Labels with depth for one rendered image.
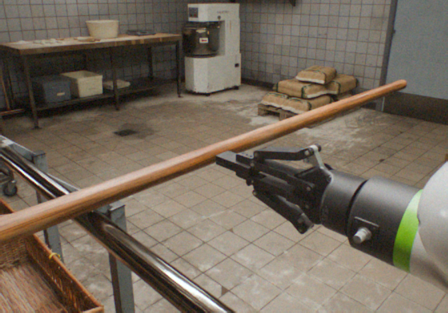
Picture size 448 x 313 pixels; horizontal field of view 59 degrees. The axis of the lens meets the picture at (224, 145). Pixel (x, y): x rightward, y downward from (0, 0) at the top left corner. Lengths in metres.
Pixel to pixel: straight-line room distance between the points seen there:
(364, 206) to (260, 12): 6.19
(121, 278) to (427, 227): 0.89
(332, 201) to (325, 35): 5.46
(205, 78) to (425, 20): 2.94
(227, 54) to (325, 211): 5.78
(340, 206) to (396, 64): 5.00
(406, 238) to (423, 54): 4.92
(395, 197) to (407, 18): 4.96
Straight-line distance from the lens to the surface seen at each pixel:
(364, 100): 1.05
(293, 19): 6.20
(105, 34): 5.57
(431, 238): 0.33
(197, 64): 5.92
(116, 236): 0.49
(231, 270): 2.31
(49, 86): 5.14
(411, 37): 5.36
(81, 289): 1.14
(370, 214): 0.46
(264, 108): 5.00
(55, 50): 4.95
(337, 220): 0.49
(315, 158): 0.52
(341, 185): 0.49
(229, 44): 6.24
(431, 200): 0.33
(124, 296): 1.15
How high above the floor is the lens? 1.44
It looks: 21 degrees down
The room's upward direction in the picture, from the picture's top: straight up
